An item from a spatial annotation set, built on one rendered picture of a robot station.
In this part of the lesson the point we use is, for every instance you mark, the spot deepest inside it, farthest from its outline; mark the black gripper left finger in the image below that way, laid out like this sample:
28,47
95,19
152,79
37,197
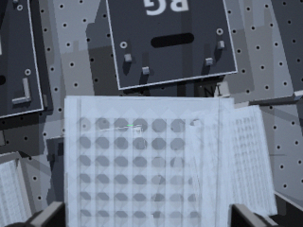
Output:
52,216

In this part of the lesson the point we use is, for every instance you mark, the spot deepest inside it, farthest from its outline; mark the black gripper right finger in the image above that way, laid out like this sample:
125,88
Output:
241,216

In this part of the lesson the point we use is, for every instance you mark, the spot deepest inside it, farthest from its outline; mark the dark grey plate nest labelled n6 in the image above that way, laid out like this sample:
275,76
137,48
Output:
23,87

